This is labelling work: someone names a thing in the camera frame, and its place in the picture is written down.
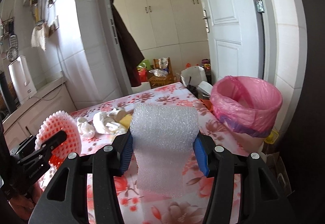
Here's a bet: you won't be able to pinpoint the white electric kettle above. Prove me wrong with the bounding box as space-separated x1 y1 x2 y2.
9 56 37 105

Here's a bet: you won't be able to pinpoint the pink foam fruit net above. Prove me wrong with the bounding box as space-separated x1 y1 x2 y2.
35 111 81 169

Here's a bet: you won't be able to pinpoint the pink-lined trash bin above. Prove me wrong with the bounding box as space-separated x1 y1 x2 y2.
210 76 283 153

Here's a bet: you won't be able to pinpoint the crumpled white tissue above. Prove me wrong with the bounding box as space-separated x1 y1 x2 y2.
77 117 96 139

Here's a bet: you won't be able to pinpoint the yellow sponge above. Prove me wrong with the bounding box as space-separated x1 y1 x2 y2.
119 114 132 129

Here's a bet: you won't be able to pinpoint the white plastic bag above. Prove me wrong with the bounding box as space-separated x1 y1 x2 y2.
93 108 129 136

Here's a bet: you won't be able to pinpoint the white entrance door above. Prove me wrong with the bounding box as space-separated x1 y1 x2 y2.
201 0 264 82

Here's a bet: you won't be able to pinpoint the white foam sheet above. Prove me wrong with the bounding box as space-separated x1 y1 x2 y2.
130 104 199 198

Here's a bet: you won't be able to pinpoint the kitchen counter cabinet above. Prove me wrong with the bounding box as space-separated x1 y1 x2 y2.
3 77 76 149

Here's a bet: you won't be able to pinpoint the dark hanging coat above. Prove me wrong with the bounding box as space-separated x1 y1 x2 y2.
110 0 144 87

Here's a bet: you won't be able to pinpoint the beige hanging dish cloth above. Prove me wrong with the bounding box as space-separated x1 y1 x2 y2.
31 22 49 51

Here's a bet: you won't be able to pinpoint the cream wardrobe cabinets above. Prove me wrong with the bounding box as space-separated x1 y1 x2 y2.
114 0 209 70

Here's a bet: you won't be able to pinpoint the person's left hand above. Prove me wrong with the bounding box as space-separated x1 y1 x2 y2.
9 182 43 221

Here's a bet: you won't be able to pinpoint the pink floral tablecloth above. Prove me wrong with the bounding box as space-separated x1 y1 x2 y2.
72 83 247 223

